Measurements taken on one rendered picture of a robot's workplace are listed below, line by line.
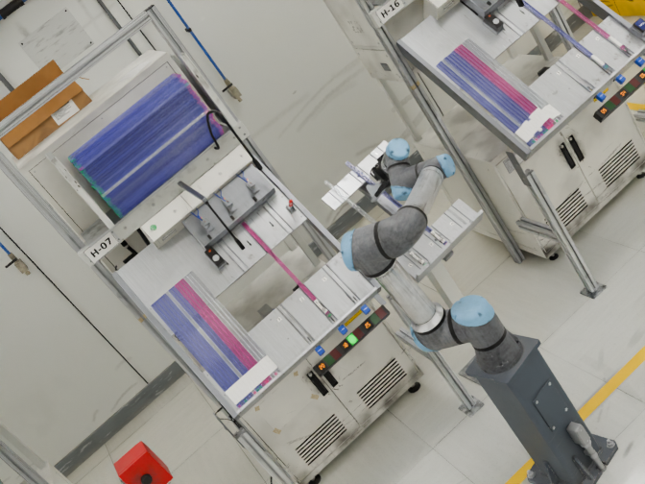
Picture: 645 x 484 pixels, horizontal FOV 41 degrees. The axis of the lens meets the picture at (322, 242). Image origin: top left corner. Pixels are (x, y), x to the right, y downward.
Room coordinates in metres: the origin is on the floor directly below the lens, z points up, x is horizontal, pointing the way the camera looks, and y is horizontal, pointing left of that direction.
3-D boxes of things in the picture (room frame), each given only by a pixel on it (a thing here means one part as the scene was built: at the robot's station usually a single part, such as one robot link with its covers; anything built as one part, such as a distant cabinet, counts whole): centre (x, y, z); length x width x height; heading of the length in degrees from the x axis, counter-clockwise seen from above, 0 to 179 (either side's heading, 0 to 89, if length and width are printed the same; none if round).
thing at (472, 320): (2.18, -0.24, 0.72); 0.13 x 0.12 x 0.14; 55
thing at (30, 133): (3.41, 0.47, 1.82); 0.68 x 0.30 x 0.20; 101
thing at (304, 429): (3.25, 0.39, 0.31); 0.70 x 0.65 x 0.62; 101
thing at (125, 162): (3.14, 0.31, 1.52); 0.51 x 0.13 x 0.27; 101
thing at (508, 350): (2.18, -0.24, 0.60); 0.15 x 0.15 x 0.10
